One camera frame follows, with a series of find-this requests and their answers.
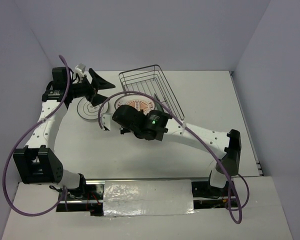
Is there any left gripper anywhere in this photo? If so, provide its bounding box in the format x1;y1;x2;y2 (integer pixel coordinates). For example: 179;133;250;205
67;68;115;107

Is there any red patterned white plate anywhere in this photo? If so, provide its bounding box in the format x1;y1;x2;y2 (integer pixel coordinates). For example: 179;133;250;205
114;94;156;115

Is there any white ringed plate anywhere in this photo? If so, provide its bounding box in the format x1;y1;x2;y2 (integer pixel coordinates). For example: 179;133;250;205
76;97;110;121

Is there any green blue patterned plate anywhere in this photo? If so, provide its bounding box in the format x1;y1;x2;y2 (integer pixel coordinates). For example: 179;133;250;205
153;93;165;113

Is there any wire dish rack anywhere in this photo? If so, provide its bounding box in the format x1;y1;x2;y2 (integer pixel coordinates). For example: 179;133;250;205
118;64;185;120

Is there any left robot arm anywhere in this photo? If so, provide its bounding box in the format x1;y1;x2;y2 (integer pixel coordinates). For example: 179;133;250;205
13;64;116;200

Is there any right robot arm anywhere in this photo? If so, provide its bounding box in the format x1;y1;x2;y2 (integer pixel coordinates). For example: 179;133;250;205
101;104;242;196

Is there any silver foil sheet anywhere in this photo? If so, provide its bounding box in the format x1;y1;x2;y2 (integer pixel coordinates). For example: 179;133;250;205
103;179;195;217

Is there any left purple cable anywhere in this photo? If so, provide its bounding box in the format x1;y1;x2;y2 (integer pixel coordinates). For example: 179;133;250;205
2;54;73;217

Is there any purple cable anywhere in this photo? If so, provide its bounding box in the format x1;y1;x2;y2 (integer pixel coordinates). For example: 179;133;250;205
97;90;251;224
2;54;73;217

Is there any black mounting rail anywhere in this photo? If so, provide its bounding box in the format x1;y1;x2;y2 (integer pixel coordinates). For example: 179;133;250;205
57;177;238;218

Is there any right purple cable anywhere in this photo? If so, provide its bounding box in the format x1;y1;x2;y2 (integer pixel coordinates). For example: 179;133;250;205
97;90;251;224

